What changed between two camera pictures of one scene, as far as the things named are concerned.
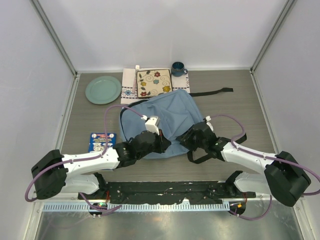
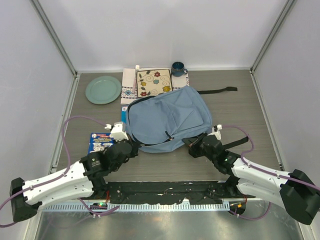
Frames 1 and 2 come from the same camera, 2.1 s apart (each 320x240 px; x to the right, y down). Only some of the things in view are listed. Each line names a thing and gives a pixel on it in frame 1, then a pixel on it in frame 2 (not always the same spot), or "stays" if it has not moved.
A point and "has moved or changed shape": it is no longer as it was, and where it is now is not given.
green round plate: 103,90 stays
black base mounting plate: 202,192 stays
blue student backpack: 177,113 has moved or changed shape
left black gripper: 163,143 → 135,145
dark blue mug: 178,70 stays
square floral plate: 151,82 stays
